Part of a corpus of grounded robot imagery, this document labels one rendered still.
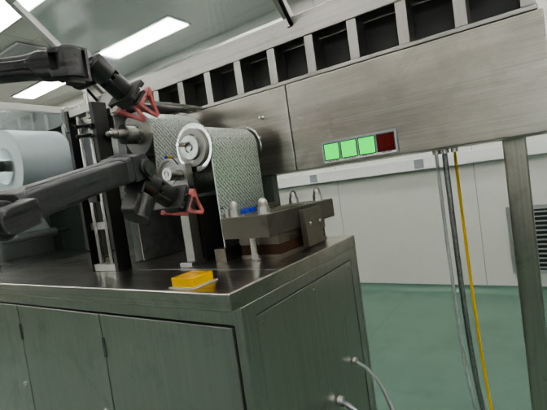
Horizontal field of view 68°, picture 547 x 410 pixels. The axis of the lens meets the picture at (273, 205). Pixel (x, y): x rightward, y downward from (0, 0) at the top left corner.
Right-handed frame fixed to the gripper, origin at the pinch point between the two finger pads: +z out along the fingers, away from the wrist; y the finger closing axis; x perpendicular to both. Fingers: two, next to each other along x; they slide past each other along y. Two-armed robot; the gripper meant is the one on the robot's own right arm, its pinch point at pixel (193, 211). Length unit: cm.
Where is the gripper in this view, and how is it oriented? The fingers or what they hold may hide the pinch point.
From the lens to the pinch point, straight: 114.4
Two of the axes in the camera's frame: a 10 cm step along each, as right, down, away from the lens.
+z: 5.4, 4.2, 7.3
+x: 1.7, -9.0, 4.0
